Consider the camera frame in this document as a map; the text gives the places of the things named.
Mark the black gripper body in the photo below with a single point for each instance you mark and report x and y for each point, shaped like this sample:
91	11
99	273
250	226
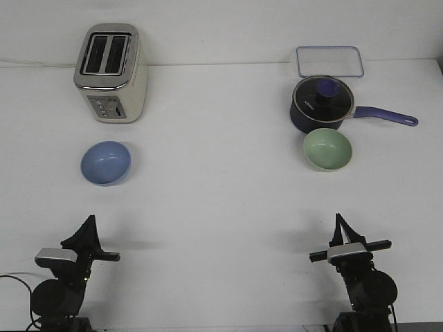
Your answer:
360	260
85	259

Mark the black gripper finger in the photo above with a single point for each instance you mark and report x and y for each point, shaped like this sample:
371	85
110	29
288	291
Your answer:
337	239
350	234
95	242
82	238

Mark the blue bowl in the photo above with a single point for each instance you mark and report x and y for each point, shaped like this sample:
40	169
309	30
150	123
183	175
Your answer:
106	163

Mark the green bowl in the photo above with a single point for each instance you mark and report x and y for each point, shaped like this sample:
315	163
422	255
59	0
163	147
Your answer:
328	150

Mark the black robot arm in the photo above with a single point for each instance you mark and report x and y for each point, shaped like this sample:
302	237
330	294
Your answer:
372	293
57	301

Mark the dark blue saucepan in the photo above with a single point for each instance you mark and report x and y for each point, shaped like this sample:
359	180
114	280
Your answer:
306	125

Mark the glass pot lid blue knob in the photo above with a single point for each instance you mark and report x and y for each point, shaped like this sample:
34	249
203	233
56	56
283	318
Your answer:
323	98

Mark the cream and steel toaster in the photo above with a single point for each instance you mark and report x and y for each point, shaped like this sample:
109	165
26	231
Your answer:
111	73

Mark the clear blue-rimmed container lid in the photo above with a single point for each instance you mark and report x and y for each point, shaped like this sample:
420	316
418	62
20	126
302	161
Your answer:
336	61

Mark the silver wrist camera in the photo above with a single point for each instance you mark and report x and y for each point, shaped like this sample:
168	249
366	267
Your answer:
348	249
55	257

